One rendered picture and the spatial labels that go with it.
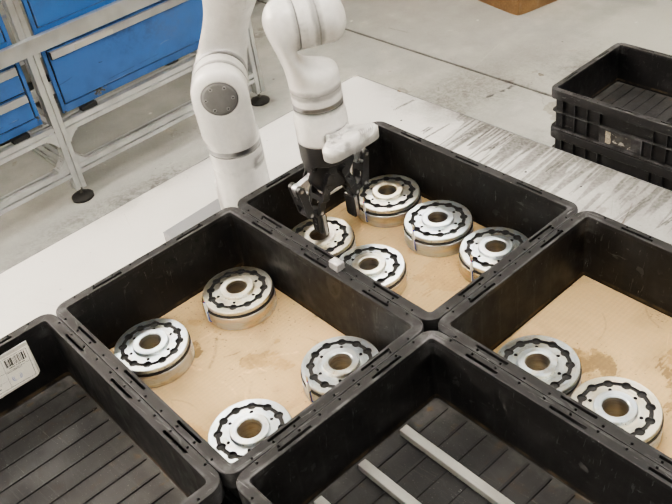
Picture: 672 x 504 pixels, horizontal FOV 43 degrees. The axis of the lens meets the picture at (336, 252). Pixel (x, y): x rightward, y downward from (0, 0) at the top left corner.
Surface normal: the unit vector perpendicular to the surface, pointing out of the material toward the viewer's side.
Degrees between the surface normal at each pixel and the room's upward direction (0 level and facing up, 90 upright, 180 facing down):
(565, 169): 0
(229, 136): 92
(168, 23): 90
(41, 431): 0
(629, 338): 0
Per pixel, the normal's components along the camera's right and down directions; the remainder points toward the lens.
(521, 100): -0.13, -0.78
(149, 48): 0.68, 0.39
